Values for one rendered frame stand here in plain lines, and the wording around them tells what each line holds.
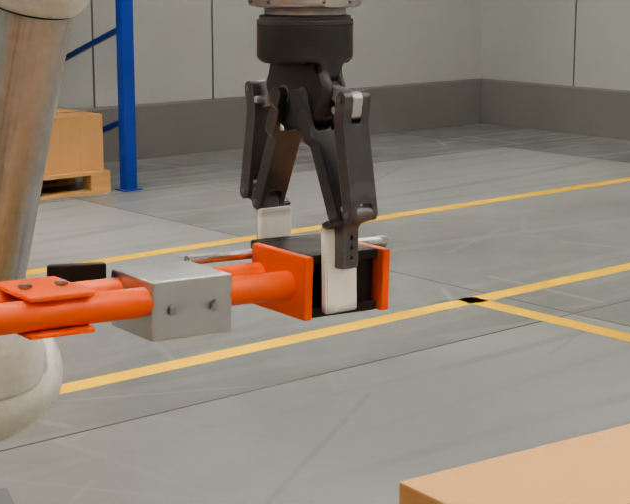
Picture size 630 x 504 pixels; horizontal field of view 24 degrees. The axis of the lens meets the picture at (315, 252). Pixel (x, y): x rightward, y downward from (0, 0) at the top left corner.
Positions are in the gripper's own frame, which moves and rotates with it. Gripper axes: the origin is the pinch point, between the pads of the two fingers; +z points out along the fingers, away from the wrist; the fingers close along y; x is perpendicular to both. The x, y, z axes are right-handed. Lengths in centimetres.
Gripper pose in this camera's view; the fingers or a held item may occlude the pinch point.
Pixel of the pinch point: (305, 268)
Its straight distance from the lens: 116.7
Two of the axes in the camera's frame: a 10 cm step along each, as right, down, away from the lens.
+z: 0.0, 9.8, 2.0
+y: 5.9, 1.6, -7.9
